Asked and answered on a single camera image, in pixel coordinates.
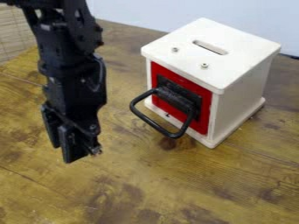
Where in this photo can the black metal drawer handle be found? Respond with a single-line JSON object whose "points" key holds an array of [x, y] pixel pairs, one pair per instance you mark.
{"points": [[176, 98]]}

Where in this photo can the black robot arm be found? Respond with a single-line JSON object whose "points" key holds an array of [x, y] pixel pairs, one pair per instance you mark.
{"points": [[68, 35]]}

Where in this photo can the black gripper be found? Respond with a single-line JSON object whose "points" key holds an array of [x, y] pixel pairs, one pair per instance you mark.
{"points": [[76, 94]]}

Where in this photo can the red drawer front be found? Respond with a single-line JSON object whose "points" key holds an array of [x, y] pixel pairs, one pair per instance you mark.
{"points": [[200, 124]]}

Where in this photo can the white wooden drawer box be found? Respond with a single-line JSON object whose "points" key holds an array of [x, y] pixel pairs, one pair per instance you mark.
{"points": [[221, 64]]}

